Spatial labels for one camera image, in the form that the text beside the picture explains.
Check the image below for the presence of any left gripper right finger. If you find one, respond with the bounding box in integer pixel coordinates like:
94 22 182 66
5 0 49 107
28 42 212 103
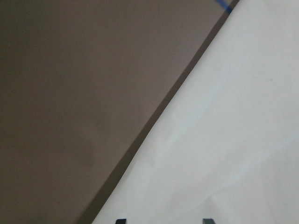
202 218 215 224

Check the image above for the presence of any cream long-sleeve cat shirt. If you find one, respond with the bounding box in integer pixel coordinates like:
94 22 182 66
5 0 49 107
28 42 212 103
94 0 299 224

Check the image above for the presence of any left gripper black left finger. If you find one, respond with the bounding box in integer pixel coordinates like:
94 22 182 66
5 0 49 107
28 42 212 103
115 218 127 224

